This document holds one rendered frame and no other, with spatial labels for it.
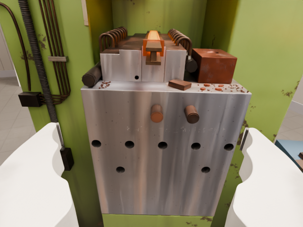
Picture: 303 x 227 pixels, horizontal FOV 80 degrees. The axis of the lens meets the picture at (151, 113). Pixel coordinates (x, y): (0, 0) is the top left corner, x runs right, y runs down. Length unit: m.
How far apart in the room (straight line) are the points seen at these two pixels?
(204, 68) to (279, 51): 0.29
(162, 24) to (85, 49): 0.42
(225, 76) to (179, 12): 0.50
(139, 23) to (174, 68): 0.50
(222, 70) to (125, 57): 0.23
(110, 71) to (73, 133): 0.37
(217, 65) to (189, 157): 0.25
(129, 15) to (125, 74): 0.50
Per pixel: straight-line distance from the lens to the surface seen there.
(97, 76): 0.44
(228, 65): 0.48
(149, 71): 0.45
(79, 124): 0.73
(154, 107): 0.40
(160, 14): 0.92
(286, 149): 0.65
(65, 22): 0.63
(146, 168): 0.53
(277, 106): 0.77
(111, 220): 0.74
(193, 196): 0.63
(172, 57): 0.45
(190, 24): 0.93
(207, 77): 0.47
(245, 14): 0.63
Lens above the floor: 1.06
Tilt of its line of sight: 28 degrees down
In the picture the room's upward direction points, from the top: 2 degrees clockwise
